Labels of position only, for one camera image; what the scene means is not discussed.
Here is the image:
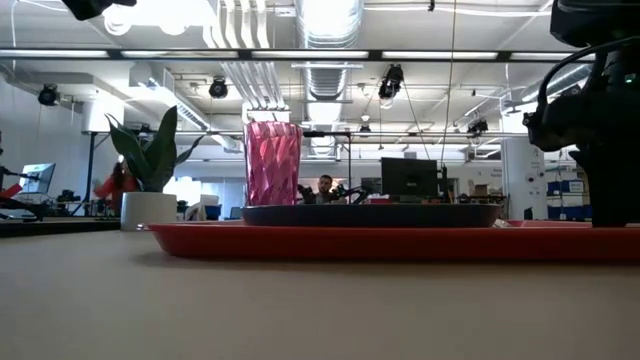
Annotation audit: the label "white plant pot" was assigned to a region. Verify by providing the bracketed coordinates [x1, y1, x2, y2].
[119, 191, 179, 233]

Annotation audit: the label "black background robot arms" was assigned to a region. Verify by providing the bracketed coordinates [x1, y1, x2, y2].
[297, 183, 371, 205]

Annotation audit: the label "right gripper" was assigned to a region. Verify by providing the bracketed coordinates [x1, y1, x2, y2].
[522, 47, 640, 229]

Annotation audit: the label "blue round plate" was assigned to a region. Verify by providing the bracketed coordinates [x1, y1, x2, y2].
[241, 202, 503, 230]

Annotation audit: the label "red faceted cup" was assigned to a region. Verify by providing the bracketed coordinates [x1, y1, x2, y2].
[243, 120, 305, 207]

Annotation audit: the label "red plastic tray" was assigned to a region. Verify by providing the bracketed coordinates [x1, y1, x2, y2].
[147, 218, 640, 264]

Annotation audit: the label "green leafy plant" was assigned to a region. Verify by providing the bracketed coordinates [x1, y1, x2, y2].
[104, 104, 207, 194]

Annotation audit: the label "white ceiling pipes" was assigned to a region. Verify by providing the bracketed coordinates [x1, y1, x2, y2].
[202, 0, 286, 109]

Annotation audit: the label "blue storage bins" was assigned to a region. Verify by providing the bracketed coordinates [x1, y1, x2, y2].
[546, 178, 593, 221]

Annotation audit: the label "person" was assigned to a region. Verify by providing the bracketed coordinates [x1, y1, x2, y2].
[313, 173, 337, 205]
[93, 154, 140, 217]

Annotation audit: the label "black computer monitor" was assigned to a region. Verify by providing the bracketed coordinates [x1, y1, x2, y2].
[380, 157, 440, 200]

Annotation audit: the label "black aluminium table frame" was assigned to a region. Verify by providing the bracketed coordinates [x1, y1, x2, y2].
[0, 217, 122, 239]

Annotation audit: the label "silver ventilation duct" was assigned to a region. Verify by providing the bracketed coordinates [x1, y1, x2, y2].
[294, 0, 365, 101]

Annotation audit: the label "black overhead frame bar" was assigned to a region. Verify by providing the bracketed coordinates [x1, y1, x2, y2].
[0, 48, 596, 62]

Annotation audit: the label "white building column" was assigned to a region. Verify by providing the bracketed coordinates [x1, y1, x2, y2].
[501, 137, 550, 221]

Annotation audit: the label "grey computer monitor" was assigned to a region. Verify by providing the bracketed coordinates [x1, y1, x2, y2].
[19, 162, 57, 196]

